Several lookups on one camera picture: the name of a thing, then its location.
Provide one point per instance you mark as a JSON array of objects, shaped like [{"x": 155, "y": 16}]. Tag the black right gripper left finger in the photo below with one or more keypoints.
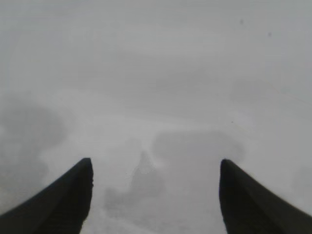
[{"x": 56, "y": 204}]

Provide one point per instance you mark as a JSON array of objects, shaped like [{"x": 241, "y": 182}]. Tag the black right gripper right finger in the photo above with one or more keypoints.
[{"x": 248, "y": 207}]

